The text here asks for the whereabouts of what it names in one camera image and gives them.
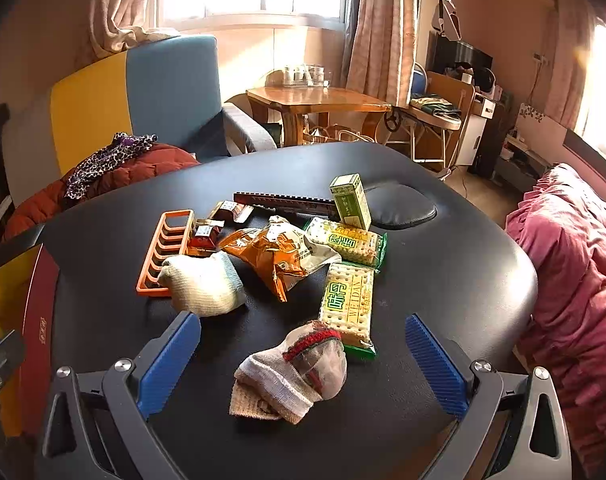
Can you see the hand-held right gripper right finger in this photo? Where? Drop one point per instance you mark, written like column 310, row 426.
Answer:
column 435, row 365

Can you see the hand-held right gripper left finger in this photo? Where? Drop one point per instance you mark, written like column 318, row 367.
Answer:
column 168, row 365

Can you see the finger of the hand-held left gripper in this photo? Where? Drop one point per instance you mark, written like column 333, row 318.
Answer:
column 3, row 360

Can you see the dark red box gold inside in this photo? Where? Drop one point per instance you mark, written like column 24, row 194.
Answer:
column 38, row 320

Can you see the orange plastic rack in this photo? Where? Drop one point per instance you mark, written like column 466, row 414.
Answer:
column 153, row 288

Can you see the cream knitted sock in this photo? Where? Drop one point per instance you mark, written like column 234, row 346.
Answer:
column 203, row 285

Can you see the green cracker packet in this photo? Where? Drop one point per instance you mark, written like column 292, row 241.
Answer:
column 348, row 245
column 348, row 300

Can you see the grey red striped sock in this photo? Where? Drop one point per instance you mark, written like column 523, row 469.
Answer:
column 283, row 385

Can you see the small red candy packet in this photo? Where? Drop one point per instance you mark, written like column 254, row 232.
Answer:
column 203, row 240
column 230, row 210

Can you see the orange snack bag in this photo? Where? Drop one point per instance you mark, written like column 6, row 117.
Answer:
column 263, row 255

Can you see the green and cream carton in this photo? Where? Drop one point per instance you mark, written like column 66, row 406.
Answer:
column 350, row 205

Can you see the dark ridged toy bar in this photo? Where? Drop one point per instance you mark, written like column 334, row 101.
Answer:
column 283, row 201

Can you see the black oval cushion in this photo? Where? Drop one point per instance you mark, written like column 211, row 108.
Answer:
column 400, row 207

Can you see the pink blanket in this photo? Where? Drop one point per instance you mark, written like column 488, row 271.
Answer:
column 578, row 280

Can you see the red quilted jacket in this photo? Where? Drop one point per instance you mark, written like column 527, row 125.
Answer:
column 133, row 170

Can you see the leopard print scarf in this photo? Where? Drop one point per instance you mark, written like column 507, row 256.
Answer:
column 103, row 165

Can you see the white cabinet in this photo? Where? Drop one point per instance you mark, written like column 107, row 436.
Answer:
column 475, row 130

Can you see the black steering wheel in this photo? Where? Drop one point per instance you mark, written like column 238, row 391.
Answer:
column 393, row 121

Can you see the green cloth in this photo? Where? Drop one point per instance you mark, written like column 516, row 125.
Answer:
column 433, row 105

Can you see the white floral board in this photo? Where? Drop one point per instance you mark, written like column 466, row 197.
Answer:
column 538, row 125

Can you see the yellow blue grey armchair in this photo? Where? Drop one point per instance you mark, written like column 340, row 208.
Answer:
column 158, row 95

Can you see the wooden folding chair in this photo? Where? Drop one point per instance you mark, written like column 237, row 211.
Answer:
column 448, row 85

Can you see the blue chair back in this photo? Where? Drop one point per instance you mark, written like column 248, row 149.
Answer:
column 417, row 80

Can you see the wooden side table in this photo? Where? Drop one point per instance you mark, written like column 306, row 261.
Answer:
column 323, row 97

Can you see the black monitor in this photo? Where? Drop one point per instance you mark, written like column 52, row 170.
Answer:
column 453, row 52

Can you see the clear tray with glasses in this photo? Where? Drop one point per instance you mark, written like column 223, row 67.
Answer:
column 308, row 77

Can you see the beige curtain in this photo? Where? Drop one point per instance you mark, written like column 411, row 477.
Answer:
column 383, row 25
column 128, row 5

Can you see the wall coat hanger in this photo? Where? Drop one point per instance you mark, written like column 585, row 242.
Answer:
column 445, row 15

